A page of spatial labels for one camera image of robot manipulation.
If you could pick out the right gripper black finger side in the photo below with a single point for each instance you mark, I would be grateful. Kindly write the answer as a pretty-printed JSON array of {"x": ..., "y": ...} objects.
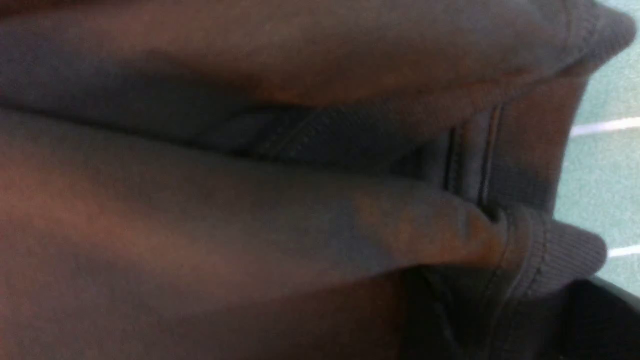
[{"x": 596, "y": 320}]

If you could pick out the dark gray long-sleeve top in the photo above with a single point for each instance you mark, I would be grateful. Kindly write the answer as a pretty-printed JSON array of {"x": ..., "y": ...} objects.
[{"x": 291, "y": 179}]

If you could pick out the green checkered tablecloth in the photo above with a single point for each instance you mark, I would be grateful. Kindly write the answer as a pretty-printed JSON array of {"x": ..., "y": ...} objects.
[{"x": 599, "y": 188}]

